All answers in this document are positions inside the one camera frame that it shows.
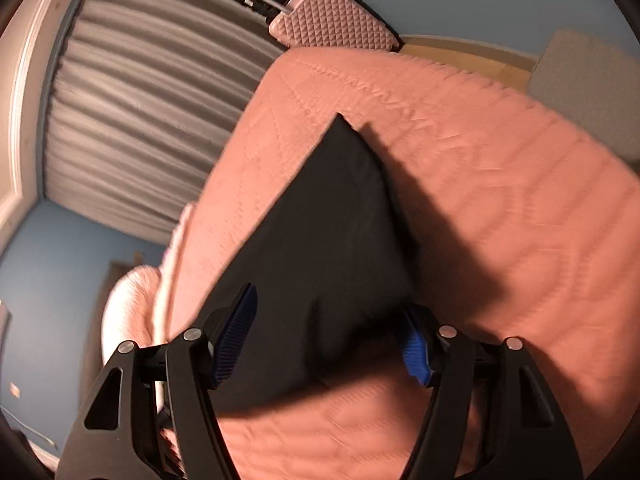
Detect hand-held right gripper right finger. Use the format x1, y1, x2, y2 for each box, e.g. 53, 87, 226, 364
400, 305, 586, 480

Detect pink suitcase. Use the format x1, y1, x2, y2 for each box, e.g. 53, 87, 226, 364
242, 0, 401, 53

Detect black pants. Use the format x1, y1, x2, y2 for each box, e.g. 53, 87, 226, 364
197, 112, 421, 406

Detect grey curtain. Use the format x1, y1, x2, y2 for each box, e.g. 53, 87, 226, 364
42, 0, 286, 248

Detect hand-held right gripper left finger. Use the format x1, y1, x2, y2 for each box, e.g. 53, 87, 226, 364
54, 282, 259, 480

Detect white door frame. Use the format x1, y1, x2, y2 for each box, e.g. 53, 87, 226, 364
0, 0, 96, 241

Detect light pink blanket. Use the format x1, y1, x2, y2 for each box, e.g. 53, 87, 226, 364
155, 202, 196, 311

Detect pink quilted bedspread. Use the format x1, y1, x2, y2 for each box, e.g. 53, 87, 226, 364
150, 47, 640, 480

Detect white cable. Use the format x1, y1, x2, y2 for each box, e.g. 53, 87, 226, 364
10, 420, 58, 448

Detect pink dotted pillow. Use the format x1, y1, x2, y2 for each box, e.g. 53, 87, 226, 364
100, 265, 171, 361

